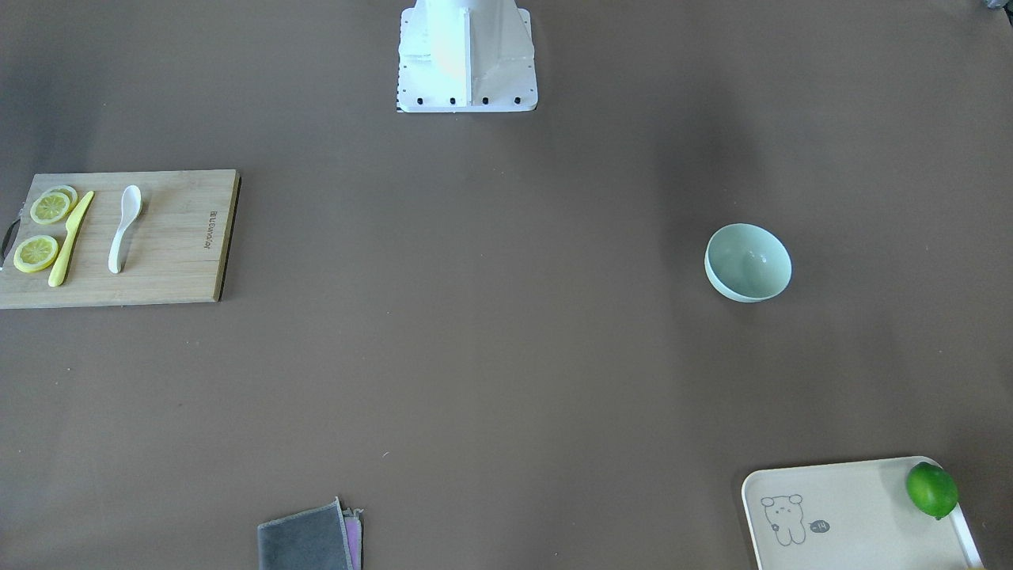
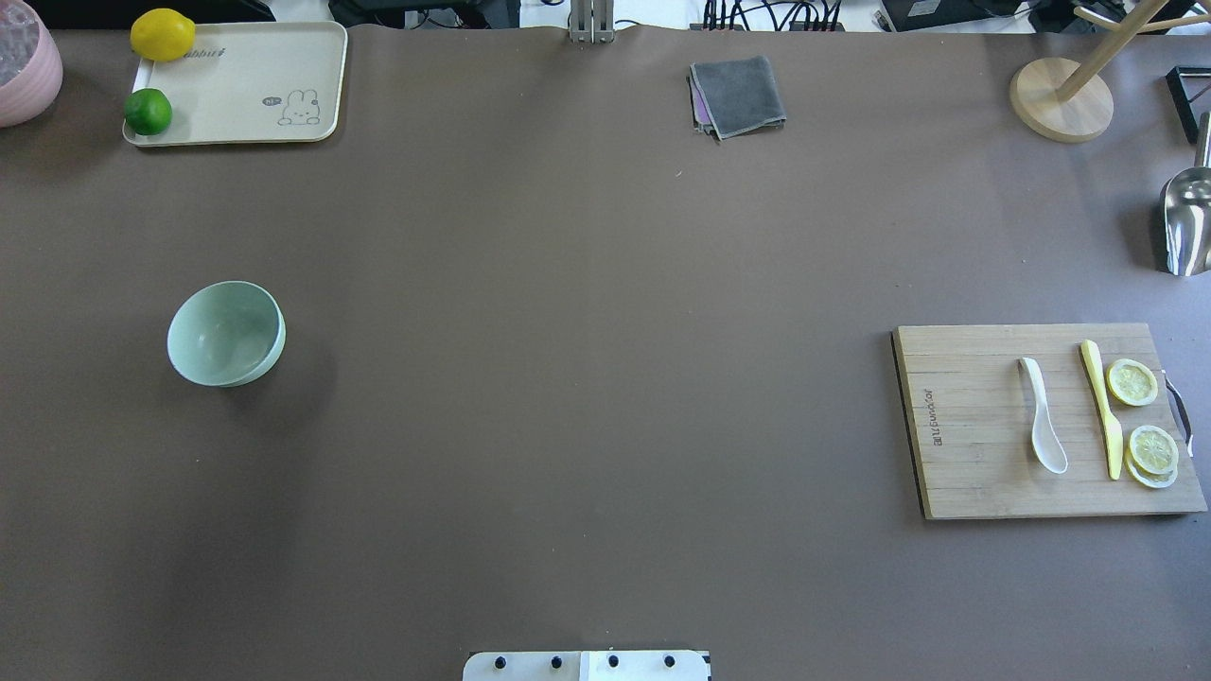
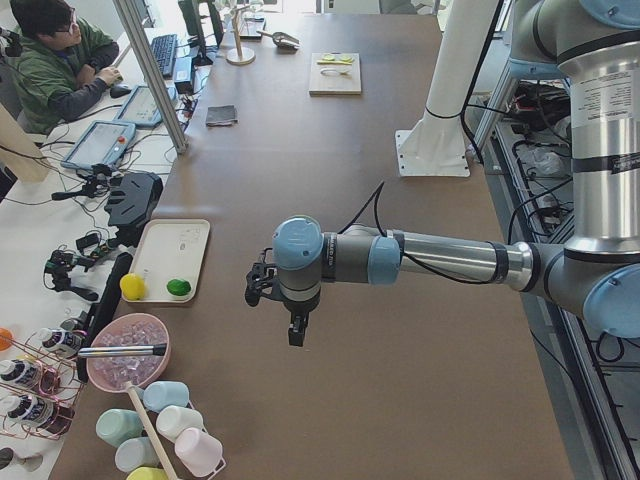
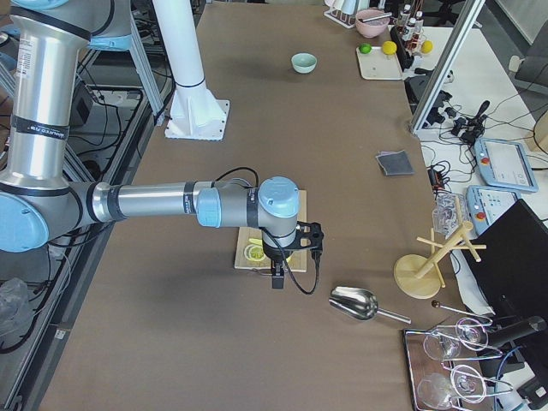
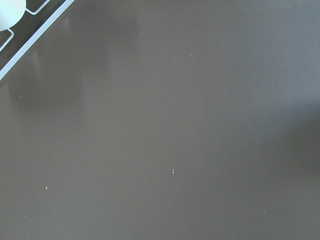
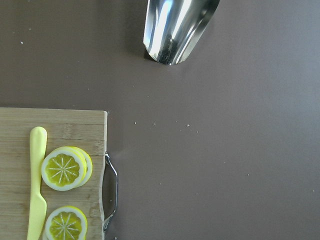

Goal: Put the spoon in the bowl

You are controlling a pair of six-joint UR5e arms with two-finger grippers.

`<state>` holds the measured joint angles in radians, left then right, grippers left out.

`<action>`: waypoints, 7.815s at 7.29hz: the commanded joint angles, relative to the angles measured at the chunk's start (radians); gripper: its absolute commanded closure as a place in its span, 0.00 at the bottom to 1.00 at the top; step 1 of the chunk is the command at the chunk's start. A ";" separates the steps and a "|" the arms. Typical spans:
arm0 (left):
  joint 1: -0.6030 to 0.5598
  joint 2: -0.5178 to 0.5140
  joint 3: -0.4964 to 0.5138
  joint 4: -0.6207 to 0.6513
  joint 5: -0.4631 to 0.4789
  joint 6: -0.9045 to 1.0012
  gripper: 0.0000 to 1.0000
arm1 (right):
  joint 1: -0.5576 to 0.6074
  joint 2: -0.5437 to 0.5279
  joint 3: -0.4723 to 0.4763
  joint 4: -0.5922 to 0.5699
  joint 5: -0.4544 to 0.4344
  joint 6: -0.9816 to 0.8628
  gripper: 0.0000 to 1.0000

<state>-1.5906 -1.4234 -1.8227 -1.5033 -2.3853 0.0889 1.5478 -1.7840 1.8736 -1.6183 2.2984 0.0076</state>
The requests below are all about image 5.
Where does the pale green cup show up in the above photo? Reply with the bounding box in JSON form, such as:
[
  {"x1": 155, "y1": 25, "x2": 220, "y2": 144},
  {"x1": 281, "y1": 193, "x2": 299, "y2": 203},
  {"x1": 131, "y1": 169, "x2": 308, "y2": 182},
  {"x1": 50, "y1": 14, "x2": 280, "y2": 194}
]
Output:
[{"x1": 0, "y1": 0, "x2": 27, "y2": 32}]

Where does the white wire cup rack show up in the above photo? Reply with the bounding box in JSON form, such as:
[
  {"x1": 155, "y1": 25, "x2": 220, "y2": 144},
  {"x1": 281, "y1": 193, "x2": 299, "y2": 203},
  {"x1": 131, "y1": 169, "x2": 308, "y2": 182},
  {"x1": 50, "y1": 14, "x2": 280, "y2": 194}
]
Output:
[{"x1": 0, "y1": 0, "x2": 74, "y2": 79}]

